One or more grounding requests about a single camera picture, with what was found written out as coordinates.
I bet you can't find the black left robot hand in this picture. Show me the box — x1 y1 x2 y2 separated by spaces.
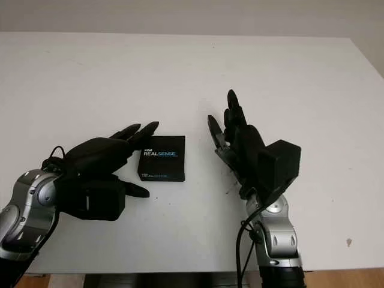
41 121 160 199

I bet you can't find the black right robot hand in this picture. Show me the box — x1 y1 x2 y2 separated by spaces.
206 89 268 199

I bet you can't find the black RealSense box lid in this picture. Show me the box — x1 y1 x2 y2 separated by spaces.
137 135 186 180

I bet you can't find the dark robot torso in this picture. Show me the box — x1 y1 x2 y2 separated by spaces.
83 265 262 288

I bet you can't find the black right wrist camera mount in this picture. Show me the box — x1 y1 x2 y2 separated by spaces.
257 139 302 205

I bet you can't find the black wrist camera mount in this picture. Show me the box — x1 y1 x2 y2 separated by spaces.
56 176 126 222
257 139 302 205

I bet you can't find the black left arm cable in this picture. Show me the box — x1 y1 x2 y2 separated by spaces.
41 146 68 181

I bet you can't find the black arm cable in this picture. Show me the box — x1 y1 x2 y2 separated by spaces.
41 146 68 181
236 203 271 288

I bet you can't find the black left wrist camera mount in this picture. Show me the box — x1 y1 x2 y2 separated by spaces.
56 176 126 222

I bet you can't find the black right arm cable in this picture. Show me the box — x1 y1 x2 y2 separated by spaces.
236 203 271 288

